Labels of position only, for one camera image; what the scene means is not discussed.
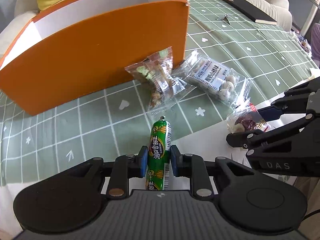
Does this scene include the red dried fruit packet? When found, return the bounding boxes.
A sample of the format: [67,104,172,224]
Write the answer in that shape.
[227,102,271,133]

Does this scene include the green sausage snack stick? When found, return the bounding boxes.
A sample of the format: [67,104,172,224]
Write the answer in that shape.
[145,116,171,191]

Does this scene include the green checkered tablecloth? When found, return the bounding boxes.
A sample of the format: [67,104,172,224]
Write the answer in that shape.
[1,0,316,186]

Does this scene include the white ball candy packet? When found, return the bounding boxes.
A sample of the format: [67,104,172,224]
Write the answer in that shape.
[175,50,252,110]

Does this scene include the black notebook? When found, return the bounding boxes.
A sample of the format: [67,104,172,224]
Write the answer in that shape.
[222,0,277,25]

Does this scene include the mixed nuts snack packet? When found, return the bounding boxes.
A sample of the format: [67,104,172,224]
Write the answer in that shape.
[125,47,187,111]

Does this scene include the small metal clip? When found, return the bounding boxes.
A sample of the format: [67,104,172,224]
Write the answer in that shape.
[216,14,231,25]

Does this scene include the orange cardboard box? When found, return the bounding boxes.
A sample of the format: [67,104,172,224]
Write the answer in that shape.
[1,0,189,115]

